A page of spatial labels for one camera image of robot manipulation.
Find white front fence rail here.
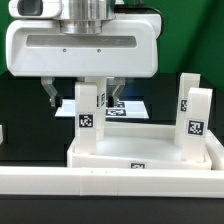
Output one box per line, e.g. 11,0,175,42
0,166,224,198

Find white desk tabletop tray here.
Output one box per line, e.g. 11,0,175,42
66,121,214,171

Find white sheet with fiducial tags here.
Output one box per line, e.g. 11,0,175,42
55,99,149,119

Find white block at left edge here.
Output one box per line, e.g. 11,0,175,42
0,125,3,145

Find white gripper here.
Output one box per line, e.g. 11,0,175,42
6,14,161,108

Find white fence rail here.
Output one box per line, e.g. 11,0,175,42
206,130,224,171
0,166,224,198

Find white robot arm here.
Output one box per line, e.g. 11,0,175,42
6,0,164,107

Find white right fence rail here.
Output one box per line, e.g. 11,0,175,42
206,130,224,171

